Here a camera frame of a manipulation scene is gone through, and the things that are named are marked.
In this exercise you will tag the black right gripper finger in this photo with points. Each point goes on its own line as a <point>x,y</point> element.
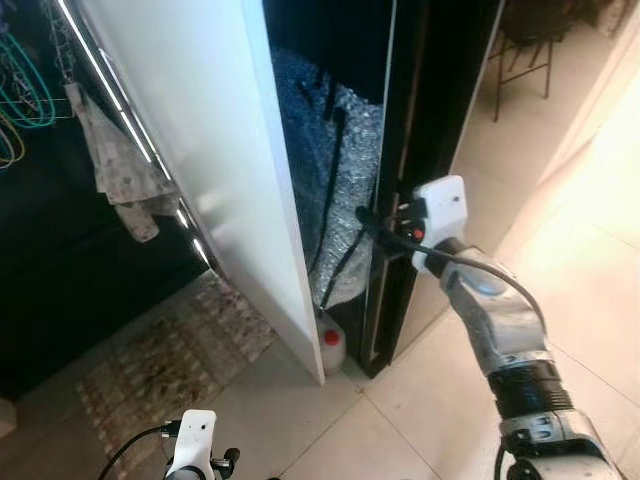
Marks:
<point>375,220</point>

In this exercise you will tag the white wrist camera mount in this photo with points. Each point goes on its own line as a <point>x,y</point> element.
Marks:
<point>192,440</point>
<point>445,205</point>

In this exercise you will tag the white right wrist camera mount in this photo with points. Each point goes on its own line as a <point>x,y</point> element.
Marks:
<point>445,205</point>

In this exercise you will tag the patterned floor rug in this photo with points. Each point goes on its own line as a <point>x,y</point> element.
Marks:
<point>170,370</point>

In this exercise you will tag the bubble wrap sheet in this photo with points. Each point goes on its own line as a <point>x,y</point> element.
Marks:
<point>340,180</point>

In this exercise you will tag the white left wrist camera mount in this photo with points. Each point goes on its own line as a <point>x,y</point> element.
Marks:
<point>192,440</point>

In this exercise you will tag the dark metal frame chair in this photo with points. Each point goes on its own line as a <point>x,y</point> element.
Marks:
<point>530,22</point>

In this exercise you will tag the floral patterned hanging cloth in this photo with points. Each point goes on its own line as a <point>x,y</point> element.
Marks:
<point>115,165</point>

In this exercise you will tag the white jug red cap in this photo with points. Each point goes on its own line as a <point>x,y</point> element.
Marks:
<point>332,352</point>

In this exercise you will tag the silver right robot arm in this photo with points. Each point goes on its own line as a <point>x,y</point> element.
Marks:
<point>505,330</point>

